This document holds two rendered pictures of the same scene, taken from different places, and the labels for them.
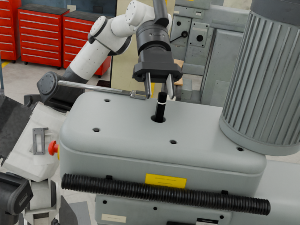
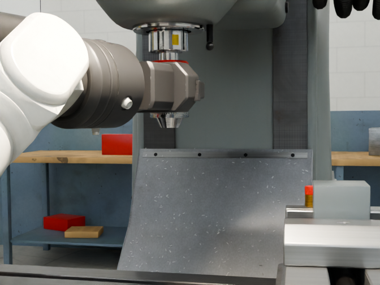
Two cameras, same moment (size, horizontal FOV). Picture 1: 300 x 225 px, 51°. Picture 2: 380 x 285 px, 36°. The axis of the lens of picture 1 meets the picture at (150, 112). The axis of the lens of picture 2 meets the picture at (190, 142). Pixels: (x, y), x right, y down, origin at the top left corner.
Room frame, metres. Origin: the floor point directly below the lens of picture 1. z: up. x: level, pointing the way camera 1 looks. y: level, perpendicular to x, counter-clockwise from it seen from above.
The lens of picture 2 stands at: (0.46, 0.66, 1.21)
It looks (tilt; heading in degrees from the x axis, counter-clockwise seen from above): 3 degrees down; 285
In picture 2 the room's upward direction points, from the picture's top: 1 degrees counter-clockwise
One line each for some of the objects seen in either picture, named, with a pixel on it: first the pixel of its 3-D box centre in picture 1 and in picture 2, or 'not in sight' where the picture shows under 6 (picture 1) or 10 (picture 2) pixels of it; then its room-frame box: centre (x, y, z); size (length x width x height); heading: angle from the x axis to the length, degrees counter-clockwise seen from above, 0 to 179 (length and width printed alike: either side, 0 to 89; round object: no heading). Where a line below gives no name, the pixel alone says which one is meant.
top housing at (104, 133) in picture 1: (159, 146); not in sight; (0.66, -0.04, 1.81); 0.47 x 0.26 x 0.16; 92
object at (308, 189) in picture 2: not in sight; (311, 195); (0.50, -0.08, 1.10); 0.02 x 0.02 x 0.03
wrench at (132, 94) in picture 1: (102, 89); not in sight; (0.77, 0.14, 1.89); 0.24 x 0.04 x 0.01; 89
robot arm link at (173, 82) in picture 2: not in sight; (121, 89); (0.69, 0.06, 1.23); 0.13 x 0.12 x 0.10; 163
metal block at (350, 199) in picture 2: not in sight; (340, 208); (0.46, -0.03, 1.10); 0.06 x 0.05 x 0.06; 5
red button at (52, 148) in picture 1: (55, 148); not in sight; (0.66, 0.23, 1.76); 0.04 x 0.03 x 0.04; 2
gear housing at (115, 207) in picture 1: (162, 186); not in sight; (0.66, -0.07, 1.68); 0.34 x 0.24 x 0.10; 92
